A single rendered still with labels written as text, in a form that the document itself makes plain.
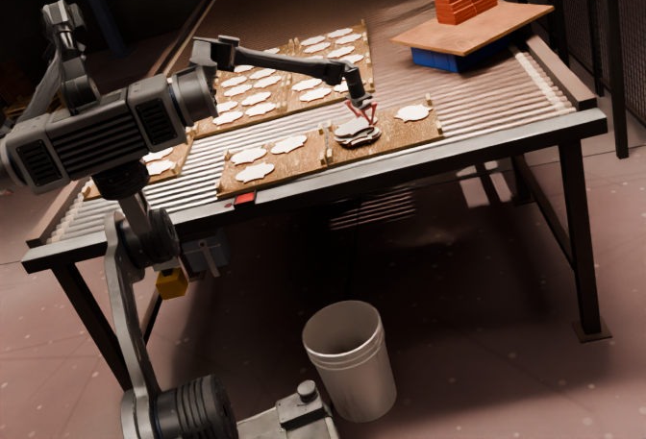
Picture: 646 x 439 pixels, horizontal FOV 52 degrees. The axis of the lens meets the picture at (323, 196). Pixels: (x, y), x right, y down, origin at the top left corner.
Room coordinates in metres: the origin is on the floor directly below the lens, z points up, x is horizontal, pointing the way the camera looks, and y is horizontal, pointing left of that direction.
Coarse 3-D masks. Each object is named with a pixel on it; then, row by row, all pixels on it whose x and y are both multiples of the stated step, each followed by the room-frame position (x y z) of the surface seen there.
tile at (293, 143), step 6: (288, 138) 2.41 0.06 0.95; (294, 138) 2.40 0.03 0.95; (300, 138) 2.38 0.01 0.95; (306, 138) 2.36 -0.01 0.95; (276, 144) 2.40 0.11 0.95; (282, 144) 2.38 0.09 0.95; (288, 144) 2.36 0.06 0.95; (294, 144) 2.34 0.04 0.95; (300, 144) 2.32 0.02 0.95; (276, 150) 2.34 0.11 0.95; (282, 150) 2.33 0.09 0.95; (288, 150) 2.31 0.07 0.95
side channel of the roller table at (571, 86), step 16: (512, 32) 2.84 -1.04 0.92; (528, 32) 2.70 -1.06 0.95; (528, 48) 2.57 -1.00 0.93; (544, 48) 2.46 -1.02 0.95; (544, 64) 2.32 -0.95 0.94; (560, 64) 2.26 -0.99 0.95; (560, 80) 2.13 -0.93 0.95; (576, 80) 2.09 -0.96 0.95; (576, 96) 1.97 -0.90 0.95; (592, 96) 1.93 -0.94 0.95
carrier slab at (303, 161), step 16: (272, 144) 2.43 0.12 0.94; (304, 144) 2.34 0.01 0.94; (320, 144) 2.29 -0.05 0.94; (256, 160) 2.33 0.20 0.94; (272, 160) 2.28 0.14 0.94; (288, 160) 2.24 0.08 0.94; (304, 160) 2.19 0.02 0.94; (224, 176) 2.29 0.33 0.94; (272, 176) 2.15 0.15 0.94; (288, 176) 2.11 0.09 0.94; (304, 176) 2.10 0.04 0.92; (224, 192) 2.15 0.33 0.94; (240, 192) 2.13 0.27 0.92
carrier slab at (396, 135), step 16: (384, 112) 2.38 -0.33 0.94; (432, 112) 2.24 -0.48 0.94; (336, 128) 2.39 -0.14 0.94; (384, 128) 2.25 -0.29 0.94; (400, 128) 2.20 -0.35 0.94; (416, 128) 2.16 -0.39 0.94; (432, 128) 2.12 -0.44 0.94; (336, 144) 2.24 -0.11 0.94; (368, 144) 2.15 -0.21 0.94; (384, 144) 2.11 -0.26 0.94; (400, 144) 2.07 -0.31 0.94; (416, 144) 2.05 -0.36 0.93; (336, 160) 2.11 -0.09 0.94; (352, 160) 2.08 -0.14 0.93
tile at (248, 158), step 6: (246, 150) 2.44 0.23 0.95; (252, 150) 2.42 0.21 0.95; (258, 150) 2.40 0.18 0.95; (264, 150) 2.38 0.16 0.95; (234, 156) 2.42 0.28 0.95; (240, 156) 2.40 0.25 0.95; (246, 156) 2.38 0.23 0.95; (252, 156) 2.36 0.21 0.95; (258, 156) 2.35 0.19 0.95; (264, 156) 2.35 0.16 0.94; (234, 162) 2.37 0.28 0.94; (240, 162) 2.34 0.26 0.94; (246, 162) 2.33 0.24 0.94; (252, 162) 2.31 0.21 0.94
